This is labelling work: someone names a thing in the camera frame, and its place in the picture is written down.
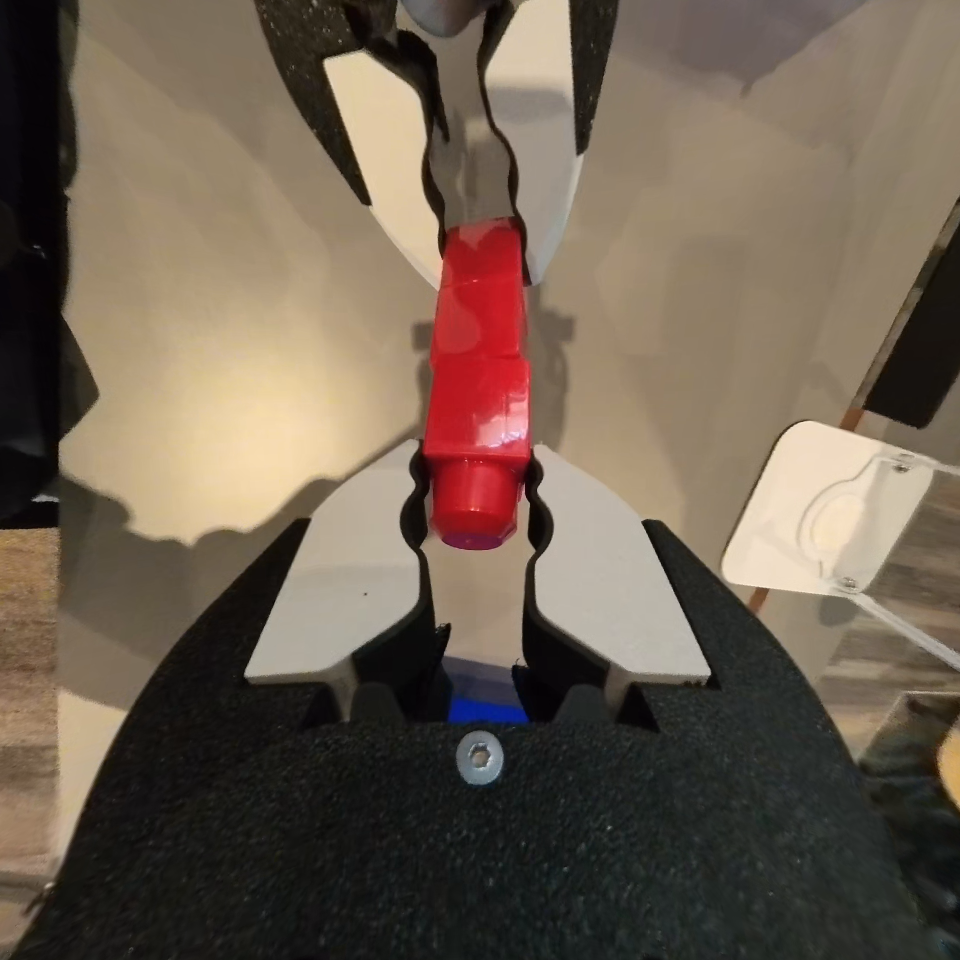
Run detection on blue plastic bin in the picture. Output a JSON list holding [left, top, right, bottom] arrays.
[[441, 654, 531, 727]]

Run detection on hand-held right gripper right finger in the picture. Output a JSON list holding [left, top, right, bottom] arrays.
[[521, 441, 712, 702]]

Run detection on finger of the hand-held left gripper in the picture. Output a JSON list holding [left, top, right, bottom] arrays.
[[321, 30, 455, 292], [480, 0, 585, 288]]

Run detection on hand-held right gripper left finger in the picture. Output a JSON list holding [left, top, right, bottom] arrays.
[[242, 438, 440, 702]]

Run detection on person's black clothing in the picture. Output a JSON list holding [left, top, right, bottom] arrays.
[[0, 0, 100, 526]]

